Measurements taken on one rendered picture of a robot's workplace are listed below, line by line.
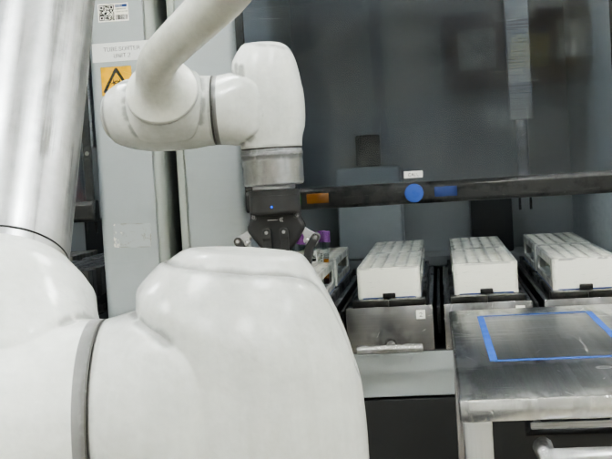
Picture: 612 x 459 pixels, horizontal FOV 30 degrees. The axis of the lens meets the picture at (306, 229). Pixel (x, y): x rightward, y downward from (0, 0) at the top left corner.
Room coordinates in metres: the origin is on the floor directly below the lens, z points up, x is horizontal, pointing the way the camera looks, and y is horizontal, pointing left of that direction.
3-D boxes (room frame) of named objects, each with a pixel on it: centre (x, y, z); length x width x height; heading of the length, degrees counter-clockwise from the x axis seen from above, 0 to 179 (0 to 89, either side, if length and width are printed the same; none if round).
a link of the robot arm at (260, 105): (1.67, 0.06, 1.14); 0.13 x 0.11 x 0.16; 88
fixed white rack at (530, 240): (2.22, -0.48, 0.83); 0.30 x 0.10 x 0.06; 173
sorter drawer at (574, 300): (2.05, -0.46, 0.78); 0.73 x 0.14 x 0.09; 173
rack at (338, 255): (2.18, -0.02, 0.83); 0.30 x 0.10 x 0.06; 173
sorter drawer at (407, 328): (2.08, -0.16, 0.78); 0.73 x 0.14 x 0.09; 173
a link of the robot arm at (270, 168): (1.67, 0.04, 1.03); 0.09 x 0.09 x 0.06
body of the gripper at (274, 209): (1.67, 0.04, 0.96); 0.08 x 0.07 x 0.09; 83
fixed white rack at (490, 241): (2.24, -0.33, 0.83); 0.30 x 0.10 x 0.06; 173
